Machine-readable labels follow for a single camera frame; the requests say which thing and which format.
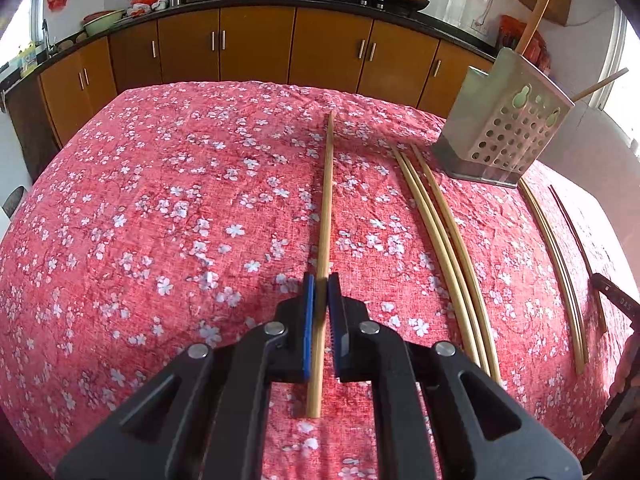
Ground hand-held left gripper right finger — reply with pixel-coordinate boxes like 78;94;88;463
326;272;586;480

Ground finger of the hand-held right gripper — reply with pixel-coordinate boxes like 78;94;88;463
591;272;640;322

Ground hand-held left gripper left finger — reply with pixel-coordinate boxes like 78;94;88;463
54;272;317;480

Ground bamboo chopstick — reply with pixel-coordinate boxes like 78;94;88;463
390;145;476;358
517;179;587;375
306;111;336;419
515;0;565;56
398;156;491;375
571;67;630;102
409;143;503;387

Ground dark thin chopstick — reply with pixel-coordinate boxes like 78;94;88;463
547;185;608;335

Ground beige perforated chopstick holder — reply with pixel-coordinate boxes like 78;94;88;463
432;47;576;190

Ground red floral tablecloth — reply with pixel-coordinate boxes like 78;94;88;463
0;79;640;480

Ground bright window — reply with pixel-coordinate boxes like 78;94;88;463
590;7;640;161

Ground wooden kitchen cabinet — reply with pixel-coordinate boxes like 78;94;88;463
5;6;496;181

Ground red packages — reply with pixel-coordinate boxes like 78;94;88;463
497;14;553;73

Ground dark round object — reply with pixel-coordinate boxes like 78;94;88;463
2;186;26;219

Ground red and white packets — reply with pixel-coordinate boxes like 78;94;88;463
127;0;168;17

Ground green basin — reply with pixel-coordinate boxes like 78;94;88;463
82;9;126;37

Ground yellow bottle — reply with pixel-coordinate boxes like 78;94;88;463
17;42;40;73

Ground window above sink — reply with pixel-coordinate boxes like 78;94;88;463
0;0;47;71

